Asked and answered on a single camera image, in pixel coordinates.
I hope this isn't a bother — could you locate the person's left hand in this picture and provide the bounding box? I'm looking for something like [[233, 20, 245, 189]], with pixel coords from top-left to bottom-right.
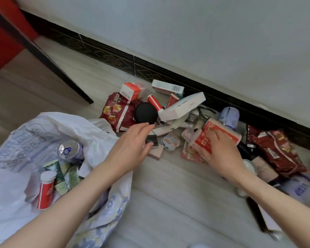
[[103, 122, 155, 180]]

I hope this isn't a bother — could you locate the person's right hand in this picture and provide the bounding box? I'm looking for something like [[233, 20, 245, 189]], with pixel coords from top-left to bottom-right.
[[196, 128, 246, 183]]

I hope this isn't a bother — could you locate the small black square case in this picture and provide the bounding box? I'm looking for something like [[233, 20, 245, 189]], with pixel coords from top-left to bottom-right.
[[145, 135, 159, 147]]

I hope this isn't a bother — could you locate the lavender drink can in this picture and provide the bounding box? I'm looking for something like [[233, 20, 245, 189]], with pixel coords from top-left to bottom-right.
[[56, 139, 84, 161], [241, 158, 258, 176]]

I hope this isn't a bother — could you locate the pale pink small box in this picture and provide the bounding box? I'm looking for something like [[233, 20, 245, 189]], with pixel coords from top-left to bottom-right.
[[147, 144, 165, 161]]

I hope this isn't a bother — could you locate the red pink packet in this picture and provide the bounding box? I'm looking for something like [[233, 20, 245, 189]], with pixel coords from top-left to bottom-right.
[[180, 142, 207, 164]]

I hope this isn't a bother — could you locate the white pointed tip tube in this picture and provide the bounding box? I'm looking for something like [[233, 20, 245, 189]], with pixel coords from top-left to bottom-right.
[[148, 125, 172, 136]]

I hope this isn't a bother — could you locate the small white bottle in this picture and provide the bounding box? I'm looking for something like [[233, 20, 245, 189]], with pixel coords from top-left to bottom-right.
[[235, 186, 248, 198]]

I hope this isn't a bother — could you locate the blue white can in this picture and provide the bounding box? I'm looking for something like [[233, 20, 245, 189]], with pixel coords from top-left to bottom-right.
[[281, 175, 310, 204], [218, 107, 240, 131]]

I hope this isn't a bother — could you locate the brown bottle black cap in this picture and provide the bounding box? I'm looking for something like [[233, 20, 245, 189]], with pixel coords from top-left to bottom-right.
[[239, 143, 279, 184]]

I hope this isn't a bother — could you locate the black round ball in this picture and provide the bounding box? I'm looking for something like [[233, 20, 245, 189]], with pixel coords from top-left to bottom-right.
[[134, 102, 158, 125]]

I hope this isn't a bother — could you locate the blue cartoon small tin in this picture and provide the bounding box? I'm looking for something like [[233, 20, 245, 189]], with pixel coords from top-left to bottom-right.
[[161, 132, 181, 152]]

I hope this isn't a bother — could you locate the red snack bag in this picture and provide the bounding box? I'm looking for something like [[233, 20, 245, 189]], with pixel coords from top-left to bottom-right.
[[247, 125, 307, 177], [99, 92, 143, 132]]

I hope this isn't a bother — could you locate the red tube white cap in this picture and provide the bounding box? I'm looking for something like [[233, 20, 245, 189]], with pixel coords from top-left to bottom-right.
[[37, 170, 57, 211], [147, 94, 164, 112]]

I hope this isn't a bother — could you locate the red white small carton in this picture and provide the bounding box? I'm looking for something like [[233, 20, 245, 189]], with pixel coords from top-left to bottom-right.
[[120, 82, 146, 101]]

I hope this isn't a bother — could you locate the small green box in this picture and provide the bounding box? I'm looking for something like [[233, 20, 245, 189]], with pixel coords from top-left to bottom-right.
[[67, 165, 84, 189]]

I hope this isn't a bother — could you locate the black slab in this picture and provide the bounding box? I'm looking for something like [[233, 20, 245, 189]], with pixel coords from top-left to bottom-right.
[[247, 197, 268, 233]]

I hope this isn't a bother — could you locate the long white box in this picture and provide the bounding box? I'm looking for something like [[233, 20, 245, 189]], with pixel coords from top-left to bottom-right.
[[159, 92, 206, 122]]

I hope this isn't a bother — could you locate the small red squeeze tube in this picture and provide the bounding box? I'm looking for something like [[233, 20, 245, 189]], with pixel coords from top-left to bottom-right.
[[165, 93, 180, 109]]

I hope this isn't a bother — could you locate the white green barcode box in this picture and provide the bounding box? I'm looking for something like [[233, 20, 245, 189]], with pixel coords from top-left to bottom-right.
[[152, 79, 185, 97]]

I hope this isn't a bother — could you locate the white box yellow edge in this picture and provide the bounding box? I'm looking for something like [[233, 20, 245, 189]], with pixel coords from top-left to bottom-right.
[[258, 204, 282, 231]]

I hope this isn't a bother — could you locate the dark green stick tube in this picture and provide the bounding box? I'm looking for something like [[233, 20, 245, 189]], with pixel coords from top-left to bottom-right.
[[43, 159, 66, 186]]

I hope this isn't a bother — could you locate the white printed plastic bag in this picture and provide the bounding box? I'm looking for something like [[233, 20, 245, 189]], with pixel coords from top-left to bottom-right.
[[0, 112, 134, 248]]

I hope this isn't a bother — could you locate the person's left forearm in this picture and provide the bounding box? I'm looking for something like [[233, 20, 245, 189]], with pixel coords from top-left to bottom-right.
[[0, 160, 130, 248]]

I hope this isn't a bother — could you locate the person's right forearm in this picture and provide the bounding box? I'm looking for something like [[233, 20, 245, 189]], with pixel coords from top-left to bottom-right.
[[232, 169, 310, 248]]

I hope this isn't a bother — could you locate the black leaning board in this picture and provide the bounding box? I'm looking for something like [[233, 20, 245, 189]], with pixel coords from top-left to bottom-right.
[[0, 5, 94, 104]]

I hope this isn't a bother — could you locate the red cardboard box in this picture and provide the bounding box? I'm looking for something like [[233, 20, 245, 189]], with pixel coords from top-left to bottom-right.
[[0, 0, 39, 74]]

